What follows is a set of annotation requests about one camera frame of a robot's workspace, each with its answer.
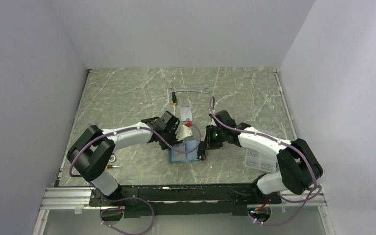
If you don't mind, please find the aluminium frame rail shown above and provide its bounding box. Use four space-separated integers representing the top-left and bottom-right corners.
33 184 335 235

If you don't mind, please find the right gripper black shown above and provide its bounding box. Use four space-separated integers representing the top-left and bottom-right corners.
201 125 226 151

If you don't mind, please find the yellow handle screwdriver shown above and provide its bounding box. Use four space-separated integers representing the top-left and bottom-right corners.
106 165 122 169

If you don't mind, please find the blue leather card holder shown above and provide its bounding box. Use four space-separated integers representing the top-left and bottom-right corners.
168 140 201 163

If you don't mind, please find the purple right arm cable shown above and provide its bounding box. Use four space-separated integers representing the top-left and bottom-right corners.
209 96 322 227

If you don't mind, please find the clear plastic screw box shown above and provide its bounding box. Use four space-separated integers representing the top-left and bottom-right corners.
243 129 278 173

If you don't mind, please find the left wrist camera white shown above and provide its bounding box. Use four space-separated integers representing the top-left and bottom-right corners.
175 122 193 141

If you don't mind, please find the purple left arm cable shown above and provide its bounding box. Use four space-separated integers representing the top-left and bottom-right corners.
69 121 203 235

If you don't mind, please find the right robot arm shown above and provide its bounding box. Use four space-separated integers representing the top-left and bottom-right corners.
198 110 323 203

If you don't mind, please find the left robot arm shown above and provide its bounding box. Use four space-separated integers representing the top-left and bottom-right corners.
66 111 181 206

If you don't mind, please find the single black credit card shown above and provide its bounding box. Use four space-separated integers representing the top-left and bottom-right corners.
197 141 207 161

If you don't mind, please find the silver credit card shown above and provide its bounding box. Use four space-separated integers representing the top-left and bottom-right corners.
180 106 193 122

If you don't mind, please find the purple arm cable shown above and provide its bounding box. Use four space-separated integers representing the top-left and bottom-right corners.
69 121 203 235
209 96 322 227

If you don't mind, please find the silver open-end wrench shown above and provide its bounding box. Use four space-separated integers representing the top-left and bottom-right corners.
169 87 210 94

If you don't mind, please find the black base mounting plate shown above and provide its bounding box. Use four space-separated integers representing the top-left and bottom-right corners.
89 183 281 218

